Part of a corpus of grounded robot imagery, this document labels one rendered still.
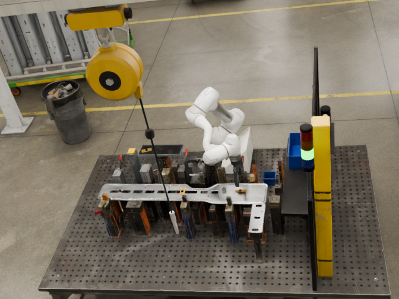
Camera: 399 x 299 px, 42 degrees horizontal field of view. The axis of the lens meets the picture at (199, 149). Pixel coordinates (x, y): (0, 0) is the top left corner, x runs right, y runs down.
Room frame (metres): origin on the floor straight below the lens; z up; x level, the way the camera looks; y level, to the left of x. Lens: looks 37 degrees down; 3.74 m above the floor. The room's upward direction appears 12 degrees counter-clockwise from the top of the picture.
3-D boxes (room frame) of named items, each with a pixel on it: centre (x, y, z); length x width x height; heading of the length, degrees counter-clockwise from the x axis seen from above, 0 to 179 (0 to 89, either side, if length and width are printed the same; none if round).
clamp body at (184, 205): (2.95, 0.20, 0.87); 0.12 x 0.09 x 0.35; 162
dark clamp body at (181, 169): (3.33, 0.17, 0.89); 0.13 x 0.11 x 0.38; 162
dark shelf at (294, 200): (3.05, -0.72, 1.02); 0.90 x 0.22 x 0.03; 162
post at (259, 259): (2.58, -0.27, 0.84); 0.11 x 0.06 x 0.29; 162
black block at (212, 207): (2.89, 0.00, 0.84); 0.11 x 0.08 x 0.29; 162
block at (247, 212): (2.79, -0.25, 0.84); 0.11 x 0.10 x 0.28; 162
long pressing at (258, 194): (3.14, 0.22, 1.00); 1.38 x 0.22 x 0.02; 72
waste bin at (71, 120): (5.79, 1.53, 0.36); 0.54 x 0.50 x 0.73; 164
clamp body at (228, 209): (2.81, -0.12, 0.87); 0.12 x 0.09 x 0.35; 162
